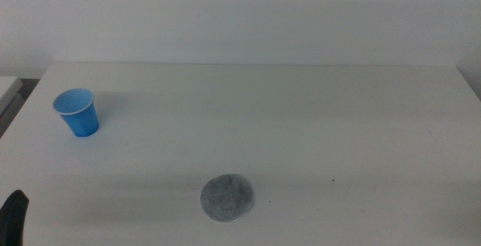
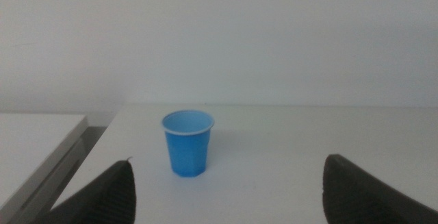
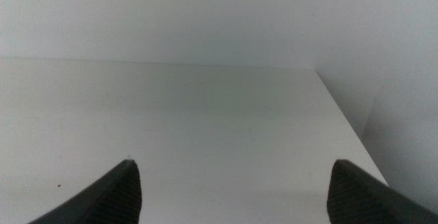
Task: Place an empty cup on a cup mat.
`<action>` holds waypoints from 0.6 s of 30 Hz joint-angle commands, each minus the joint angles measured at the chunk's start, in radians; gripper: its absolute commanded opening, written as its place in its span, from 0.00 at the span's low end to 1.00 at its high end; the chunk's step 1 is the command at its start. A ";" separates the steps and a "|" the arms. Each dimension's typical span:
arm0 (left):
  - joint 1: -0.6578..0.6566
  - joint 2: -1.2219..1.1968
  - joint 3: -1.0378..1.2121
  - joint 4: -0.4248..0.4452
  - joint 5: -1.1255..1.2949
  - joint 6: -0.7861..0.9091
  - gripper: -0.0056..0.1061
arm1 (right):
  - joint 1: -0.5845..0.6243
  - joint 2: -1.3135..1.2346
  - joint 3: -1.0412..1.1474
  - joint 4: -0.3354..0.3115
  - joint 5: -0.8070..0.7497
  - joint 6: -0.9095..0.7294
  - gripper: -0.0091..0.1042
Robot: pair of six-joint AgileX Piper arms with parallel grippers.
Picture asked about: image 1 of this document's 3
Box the round grey felt cup mat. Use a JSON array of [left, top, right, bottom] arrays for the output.
[[199, 173, 255, 223]]

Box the blue plastic cup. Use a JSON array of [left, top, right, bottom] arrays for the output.
[[52, 88, 100, 138]]

